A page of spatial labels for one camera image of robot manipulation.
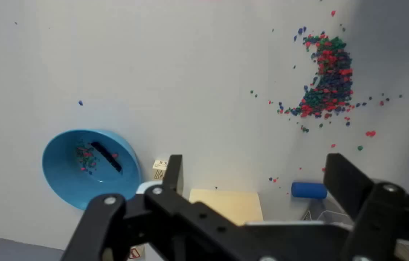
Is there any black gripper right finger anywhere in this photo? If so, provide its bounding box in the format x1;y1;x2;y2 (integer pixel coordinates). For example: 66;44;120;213
322;153;409;261

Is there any wooden shape sorter box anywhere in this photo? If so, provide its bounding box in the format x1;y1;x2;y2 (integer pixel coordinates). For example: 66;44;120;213
187;187;265;228

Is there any small pale cube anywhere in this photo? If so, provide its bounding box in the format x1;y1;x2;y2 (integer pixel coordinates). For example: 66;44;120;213
150;155;169;182

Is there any pile of coloured beads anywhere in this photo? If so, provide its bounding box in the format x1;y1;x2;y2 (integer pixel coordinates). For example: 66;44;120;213
275;26;355;135

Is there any blue plastic bowl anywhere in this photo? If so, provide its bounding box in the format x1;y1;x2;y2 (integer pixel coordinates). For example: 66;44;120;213
40;128;143;212

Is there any clear plastic storage bin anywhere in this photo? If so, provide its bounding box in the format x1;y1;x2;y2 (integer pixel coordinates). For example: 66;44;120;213
300;198;355;229

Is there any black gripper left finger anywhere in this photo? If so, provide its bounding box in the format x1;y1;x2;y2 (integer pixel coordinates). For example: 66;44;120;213
59;154;245;261

